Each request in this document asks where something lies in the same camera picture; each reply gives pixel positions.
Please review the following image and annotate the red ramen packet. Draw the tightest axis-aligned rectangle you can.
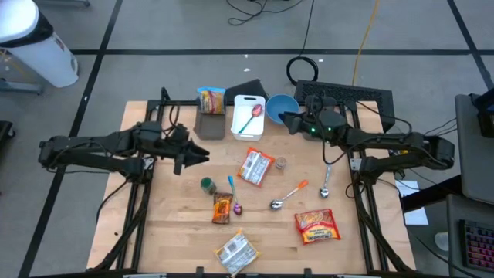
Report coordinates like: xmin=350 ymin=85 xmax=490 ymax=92
xmin=294 ymin=208 xmax=342 ymax=246

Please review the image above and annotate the black coiled cable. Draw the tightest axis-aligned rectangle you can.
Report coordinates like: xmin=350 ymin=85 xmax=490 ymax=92
xmin=286 ymin=0 xmax=320 ymax=86

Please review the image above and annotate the white paper sheet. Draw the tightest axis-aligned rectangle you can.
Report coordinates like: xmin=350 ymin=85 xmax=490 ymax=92
xmin=395 ymin=179 xmax=429 ymax=227

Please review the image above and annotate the pale-handled metal spoon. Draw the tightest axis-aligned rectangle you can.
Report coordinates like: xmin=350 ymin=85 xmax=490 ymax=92
xmin=318 ymin=164 xmax=333 ymax=199

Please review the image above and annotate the orange-handled metal spoon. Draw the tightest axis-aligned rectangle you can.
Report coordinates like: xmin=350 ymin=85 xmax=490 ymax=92
xmin=269 ymin=179 xmax=310 ymax=212

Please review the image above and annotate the green-lidded spice jar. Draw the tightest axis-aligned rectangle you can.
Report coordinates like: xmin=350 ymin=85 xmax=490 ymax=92
xmin=199 ymin=176 xmax=217 ymax=196

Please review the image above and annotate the orange ramen packet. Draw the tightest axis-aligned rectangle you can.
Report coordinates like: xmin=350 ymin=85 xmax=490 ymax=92
xmin=236 ymin=146 xmax=276 ymax=188

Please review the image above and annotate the black wedge-shaped stand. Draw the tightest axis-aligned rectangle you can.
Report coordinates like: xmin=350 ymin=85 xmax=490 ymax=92
xmin=223 ymin=78 xmax=270 ymax=104

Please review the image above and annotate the backlit keyboard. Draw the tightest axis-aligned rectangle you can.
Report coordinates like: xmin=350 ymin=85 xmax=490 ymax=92
xmin=458 ymin=219 xmax=494 ymax=273

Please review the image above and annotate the large iridescent spoon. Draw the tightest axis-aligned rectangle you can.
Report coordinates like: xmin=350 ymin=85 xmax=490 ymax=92
xmin=237 ymin=103 xmax=265 ymax=135

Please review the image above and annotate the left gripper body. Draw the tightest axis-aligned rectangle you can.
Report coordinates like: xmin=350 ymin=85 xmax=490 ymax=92
xmin=167 ymin=138 xmax=191 ymax=176

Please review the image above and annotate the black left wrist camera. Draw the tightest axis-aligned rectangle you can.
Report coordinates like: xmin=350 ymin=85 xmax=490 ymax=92
xmin=169 ymin=123 xmax=190 ymax=141

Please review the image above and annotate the black hanging arm cable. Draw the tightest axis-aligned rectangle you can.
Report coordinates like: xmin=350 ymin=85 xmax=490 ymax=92
xmin=322 ymin=138 xmax=343 ymax=166

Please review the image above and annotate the small iridescent spoon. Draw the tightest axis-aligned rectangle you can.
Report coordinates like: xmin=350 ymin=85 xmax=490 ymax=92
xmin=227 ymin=175 xmax=244 ymax=216

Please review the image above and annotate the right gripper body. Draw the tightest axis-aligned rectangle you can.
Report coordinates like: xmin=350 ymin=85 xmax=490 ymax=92
xmin=298 ymin=114 xmax=323 ymax=141

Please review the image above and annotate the grey desk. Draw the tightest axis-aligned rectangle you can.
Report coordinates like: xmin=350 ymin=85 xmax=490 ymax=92
xmin=446 ymin=194 xmax=494 ymax=278
xmin=454 ymin=93 xmax=494 ymax=205

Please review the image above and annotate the yellow cable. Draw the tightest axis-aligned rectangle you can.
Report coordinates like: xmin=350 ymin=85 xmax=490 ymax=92
xmin=351 ymin=0 xmax=381 ymax=86

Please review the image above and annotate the black box device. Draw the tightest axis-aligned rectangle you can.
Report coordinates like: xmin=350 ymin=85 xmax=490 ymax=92
xmin=469 ymin=87 xmax=494 ymax=139

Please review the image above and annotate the white computer mouse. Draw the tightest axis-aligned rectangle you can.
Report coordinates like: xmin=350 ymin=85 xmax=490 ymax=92
xmin=435 ymin=231 xmax=451 ymax=252

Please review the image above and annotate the black perforated panel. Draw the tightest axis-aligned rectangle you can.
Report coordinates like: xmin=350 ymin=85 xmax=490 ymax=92
xmin=293 ymin=79 xmax=397 ymax=132

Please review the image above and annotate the taco seasoning pouch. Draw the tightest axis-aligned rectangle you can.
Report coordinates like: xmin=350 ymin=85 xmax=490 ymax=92
xmin=211 ymin=192 xmax=234 ymax=225

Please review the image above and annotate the thin black cable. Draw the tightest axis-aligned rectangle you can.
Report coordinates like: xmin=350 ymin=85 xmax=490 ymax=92
xmin=225 ymin=0 xmax=306 ymax=27

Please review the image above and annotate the yellow ramen packet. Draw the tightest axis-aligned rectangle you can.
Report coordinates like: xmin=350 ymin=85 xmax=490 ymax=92
xmin=213 ymin=227 xmax=262 ymax=278

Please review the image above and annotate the white plastic bin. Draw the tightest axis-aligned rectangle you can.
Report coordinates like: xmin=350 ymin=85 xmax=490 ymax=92
xmin=230 ymin=94 xmax=266 ymax=142

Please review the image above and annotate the grey desk foot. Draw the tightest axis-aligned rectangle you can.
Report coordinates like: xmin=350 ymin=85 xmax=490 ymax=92
xmin=0 ymin=76 xmax=43 ymax=97

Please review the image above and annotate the blue bowl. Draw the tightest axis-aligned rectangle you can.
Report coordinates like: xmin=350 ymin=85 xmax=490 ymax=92
xmin=265 ymin=93 xmax=300 ymax=125

